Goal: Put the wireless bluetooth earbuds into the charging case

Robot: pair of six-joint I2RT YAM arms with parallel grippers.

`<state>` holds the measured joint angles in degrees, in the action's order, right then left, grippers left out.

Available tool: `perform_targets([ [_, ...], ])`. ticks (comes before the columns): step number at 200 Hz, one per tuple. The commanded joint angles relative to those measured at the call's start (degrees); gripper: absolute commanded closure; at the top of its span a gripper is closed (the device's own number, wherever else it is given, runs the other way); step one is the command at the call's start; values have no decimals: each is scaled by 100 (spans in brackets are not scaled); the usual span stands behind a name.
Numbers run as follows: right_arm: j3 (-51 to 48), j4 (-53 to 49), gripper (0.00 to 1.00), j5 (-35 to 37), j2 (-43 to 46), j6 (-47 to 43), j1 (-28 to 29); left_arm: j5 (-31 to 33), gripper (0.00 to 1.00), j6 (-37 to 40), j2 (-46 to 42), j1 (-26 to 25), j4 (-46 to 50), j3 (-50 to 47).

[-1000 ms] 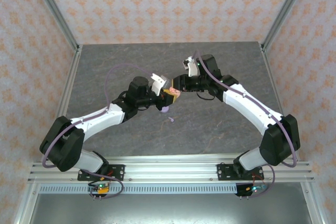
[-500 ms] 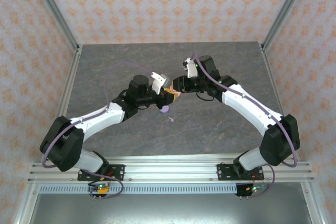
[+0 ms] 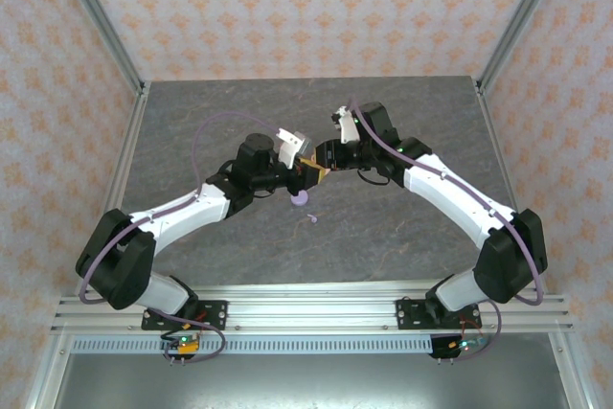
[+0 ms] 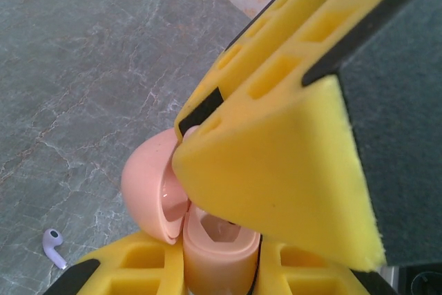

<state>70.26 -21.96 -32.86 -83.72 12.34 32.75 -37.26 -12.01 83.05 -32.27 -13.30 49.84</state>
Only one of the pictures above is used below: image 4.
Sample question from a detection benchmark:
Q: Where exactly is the purple wireless earbud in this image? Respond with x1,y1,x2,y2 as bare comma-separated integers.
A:
41,228,68,270

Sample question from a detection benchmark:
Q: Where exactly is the pink earbud charging case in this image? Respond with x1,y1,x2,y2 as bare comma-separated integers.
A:
120,125,262,295

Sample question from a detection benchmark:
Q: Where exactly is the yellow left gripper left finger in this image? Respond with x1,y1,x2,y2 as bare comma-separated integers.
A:
41,231,186,295

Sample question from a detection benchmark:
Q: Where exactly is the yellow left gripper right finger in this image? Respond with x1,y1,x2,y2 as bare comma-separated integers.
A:
251,236,398,295

